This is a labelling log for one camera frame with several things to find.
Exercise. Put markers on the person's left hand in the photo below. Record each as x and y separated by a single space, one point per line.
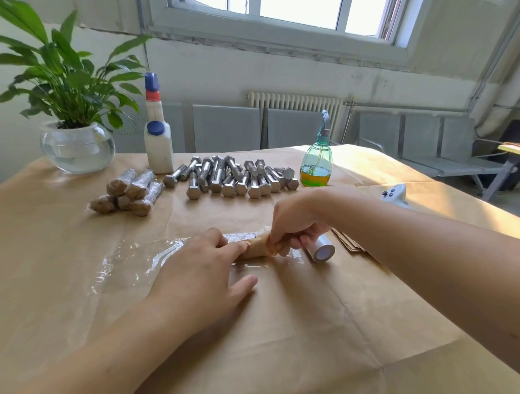
199 284

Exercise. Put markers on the person's right hand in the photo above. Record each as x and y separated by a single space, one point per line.
296 219

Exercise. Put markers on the white cling film roll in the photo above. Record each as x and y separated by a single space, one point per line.
321 248

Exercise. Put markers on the steel hex bolt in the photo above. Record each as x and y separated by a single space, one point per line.
258 246

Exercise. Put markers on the green spray bottle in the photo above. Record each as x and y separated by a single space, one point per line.
316 166

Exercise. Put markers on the stack of brown paper sheets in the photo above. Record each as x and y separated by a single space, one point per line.
349 241

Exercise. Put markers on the clear cling film sheet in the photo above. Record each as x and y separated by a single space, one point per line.
134 260

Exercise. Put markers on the pile of steel bolts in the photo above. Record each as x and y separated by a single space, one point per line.
231 177

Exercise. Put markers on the person's right forearm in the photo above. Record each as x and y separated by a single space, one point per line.
422 256

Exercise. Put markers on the person's left forearm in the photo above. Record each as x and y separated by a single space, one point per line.
97 361

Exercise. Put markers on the grey chair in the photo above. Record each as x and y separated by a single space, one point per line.
175 128
467 150
422 138
227 128
296 128
380 134

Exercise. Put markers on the white handheld controller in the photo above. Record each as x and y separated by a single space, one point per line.
394 193

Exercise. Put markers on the white radiator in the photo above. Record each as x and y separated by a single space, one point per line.
296 104

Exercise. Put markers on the white glue bottle blue cap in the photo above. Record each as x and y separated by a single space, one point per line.
158 146

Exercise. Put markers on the large brown paper table cover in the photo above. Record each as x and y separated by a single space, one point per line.
49 252

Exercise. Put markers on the round glass vase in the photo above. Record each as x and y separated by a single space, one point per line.
77 150

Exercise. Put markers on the white framed window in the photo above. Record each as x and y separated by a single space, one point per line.
284 24

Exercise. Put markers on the wooden side table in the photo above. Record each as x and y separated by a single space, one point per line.
510 150

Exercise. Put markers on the black box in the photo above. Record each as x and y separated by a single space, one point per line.
510 134

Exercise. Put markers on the green leafy plant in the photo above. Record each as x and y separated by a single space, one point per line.
65 77

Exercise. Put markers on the white vertical blind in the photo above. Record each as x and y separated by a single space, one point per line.
81 10

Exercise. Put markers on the white wall pipe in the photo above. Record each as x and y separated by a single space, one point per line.
496 81

